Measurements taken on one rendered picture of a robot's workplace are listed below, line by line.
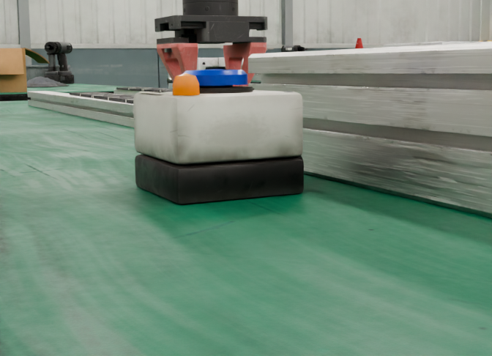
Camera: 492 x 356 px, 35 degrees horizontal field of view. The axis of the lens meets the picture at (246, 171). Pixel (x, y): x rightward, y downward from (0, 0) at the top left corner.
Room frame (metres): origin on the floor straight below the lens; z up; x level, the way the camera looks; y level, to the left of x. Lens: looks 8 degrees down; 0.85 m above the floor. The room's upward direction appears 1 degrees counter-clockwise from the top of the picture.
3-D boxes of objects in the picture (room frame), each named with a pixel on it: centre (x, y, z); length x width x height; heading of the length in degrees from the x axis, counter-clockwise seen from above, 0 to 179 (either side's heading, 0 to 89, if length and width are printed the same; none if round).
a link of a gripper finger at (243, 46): (0.82, 0.02, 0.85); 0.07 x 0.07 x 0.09; 26
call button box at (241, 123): (0.48, 0.01, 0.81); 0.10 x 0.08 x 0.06; 115
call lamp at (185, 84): (0.43, 0.03, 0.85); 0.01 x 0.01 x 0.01
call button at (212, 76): (0.47, 0.02, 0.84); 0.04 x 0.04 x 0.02
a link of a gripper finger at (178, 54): (0.81, 0.05, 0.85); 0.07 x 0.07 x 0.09; 26
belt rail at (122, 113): (1.25, 0.24, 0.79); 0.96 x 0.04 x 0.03; 25
